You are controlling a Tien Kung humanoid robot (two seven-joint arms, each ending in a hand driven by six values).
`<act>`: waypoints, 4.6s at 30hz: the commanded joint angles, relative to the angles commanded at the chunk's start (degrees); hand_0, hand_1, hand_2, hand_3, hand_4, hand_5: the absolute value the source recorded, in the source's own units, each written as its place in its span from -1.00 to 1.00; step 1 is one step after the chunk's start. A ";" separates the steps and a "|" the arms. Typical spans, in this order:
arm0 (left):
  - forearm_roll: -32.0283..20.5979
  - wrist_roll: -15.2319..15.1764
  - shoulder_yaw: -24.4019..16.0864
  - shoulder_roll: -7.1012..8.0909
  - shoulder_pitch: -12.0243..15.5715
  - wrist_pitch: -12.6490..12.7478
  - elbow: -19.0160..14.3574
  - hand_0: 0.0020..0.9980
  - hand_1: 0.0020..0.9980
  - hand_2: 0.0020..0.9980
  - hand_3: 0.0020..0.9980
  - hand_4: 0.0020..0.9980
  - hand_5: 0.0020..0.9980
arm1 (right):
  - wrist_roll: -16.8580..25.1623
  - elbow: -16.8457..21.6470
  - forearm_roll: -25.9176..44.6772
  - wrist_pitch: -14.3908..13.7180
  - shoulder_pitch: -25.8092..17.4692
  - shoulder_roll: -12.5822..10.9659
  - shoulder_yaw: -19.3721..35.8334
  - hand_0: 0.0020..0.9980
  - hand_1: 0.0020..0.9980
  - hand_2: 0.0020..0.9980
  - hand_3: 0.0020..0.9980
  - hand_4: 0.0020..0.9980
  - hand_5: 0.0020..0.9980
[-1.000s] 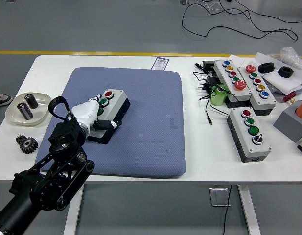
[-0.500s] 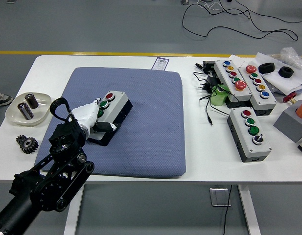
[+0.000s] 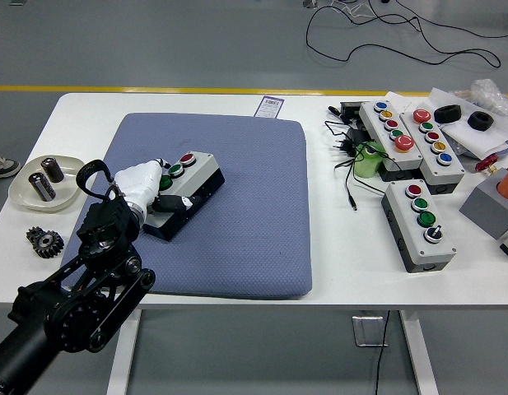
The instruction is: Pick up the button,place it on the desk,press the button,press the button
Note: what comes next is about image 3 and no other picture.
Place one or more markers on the white foam sheet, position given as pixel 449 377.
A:
pixel 476 140

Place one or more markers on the purple and white label card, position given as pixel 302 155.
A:
pixel 270 107

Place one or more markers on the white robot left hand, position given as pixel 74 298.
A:
pixel 140 183

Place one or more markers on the blue-grey textured mat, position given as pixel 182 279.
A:
pixel 253 205

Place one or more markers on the grey five-button control box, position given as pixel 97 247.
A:
pixel 375 123
pixel 451 173

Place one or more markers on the grey block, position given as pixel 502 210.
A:
pixel 484 210

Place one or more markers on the small black electronic device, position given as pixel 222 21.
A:
pixel 350 110

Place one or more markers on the person's shoe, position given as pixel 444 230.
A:
pixel 2 164

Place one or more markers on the red knob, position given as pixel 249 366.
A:
pixel 484 164

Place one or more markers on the grey four-control button box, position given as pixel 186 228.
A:
pixel 406 222

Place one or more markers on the green tape roll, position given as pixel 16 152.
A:
pixel 366 166

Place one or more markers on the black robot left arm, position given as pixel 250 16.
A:
pixel 93 263

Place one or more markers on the white table leg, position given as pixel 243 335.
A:
pixel 418 354
pixel 122 358

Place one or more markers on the dark metal gear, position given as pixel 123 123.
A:
pixel 48 243

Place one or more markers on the white paper sheet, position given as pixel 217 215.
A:
pixel 406 103

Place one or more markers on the beige shallow dish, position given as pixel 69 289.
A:
pixel 23 189

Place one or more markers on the grey three-control button box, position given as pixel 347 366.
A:
pixel 202 170

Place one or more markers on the clear bubble wrap bag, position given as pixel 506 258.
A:
pixel 490 92

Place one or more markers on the metal floor socket plate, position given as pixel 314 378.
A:
pixel 366 331

